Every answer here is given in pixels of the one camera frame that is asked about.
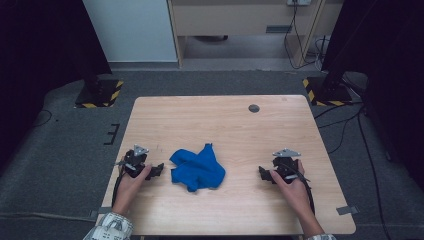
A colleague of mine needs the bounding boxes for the right hand-held gripper black cable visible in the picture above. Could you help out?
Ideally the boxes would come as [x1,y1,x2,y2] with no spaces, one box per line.
[282,162,316,215]

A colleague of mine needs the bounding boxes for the blue cloth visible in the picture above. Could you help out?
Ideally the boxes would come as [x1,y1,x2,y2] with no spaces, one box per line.
[169,142,227,193]

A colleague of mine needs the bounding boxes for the black stand with striped base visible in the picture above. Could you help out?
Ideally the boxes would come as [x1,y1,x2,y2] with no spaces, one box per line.
[302,63,355,107]
[74,68,125,109]

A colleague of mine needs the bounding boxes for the black curtain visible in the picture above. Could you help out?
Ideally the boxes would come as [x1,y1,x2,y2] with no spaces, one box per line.
[320,0,424,191]
[0,0,113,171]

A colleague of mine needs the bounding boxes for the white cabinet panel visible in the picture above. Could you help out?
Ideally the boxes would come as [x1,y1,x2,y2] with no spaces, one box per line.
[82,0,179,63]

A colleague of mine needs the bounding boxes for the long black floor cable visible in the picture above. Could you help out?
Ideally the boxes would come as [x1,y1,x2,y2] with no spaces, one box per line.
[356,109,392,240]

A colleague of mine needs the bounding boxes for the hand-held gripper black cable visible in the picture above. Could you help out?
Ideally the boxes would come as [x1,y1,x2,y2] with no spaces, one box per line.
[282,162,316,215]
[111,164,127,208]

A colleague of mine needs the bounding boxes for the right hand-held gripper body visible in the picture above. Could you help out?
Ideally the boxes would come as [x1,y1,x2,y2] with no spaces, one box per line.
[272,148,302,184]

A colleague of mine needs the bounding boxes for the left hand-held gripper black cable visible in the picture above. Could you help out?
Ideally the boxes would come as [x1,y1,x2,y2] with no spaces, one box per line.
[111,164,127,208]

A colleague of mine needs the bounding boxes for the person's left hand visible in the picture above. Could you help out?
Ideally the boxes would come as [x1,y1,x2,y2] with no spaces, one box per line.
[111,163,153,215]

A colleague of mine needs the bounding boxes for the black power cable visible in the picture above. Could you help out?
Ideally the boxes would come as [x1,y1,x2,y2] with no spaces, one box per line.
[282,2,323,71]

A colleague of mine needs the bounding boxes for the person's right hand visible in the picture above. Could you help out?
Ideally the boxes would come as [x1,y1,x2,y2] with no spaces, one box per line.
[268,159,315,216]

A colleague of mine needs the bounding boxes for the thin black floor cable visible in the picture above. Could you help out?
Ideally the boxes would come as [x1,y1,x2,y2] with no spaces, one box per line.
[32,108,54,129]

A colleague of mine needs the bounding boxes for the light wooden desk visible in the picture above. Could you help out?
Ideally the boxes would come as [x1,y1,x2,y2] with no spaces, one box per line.
[167,0,345,70]

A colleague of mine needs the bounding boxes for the grey tape piece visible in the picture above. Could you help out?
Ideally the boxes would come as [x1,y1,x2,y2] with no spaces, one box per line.
[87,206,113,220]
[335,205,361,216]

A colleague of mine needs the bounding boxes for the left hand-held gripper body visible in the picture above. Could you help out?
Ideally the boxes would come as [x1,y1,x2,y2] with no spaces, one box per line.
[114,143,150,179]

